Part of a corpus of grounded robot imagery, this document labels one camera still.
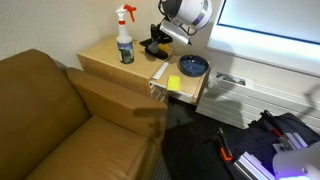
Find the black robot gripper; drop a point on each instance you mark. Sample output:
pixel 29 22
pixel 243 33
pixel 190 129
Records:
pixel 166 32

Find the dark grey black socks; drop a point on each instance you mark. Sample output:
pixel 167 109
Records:
pixel 152 46

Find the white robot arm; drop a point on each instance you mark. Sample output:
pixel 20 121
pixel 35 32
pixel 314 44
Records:
pixel 179 17

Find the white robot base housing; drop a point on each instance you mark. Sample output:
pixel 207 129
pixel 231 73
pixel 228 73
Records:
pixel 300 164

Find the dark blue bowl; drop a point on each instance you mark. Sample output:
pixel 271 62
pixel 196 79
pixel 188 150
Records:
pixel 193 65

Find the yellow ball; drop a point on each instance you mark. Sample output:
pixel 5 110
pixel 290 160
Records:
pixel 163 47

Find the white spray bottle red trigger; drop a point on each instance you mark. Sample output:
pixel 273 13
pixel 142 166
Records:
pixel 124 40

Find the white paper strip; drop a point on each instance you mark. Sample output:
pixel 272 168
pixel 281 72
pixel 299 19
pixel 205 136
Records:
pixel 161 70

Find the yellow sticky note pad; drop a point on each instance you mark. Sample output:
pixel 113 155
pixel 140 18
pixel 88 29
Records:
pixel 173 83

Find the light wooden side table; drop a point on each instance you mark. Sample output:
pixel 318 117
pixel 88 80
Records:
pixel 102 59

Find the brown leather sofa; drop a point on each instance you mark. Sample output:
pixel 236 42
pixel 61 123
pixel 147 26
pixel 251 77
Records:
pixel 60 123

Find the red black clamp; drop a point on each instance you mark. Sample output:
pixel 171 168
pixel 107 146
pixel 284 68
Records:
pixel 267 118

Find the orange black clamp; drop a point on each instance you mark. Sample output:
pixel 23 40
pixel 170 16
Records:
pixel 225 151

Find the white wall heater unit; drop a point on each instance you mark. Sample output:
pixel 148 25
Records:
pixel 237 101

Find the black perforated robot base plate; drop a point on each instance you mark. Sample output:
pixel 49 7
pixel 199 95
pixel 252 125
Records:
pixel 257 140

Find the aluminium extrusion rail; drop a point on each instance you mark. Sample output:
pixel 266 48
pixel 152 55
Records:
pixel 251 168

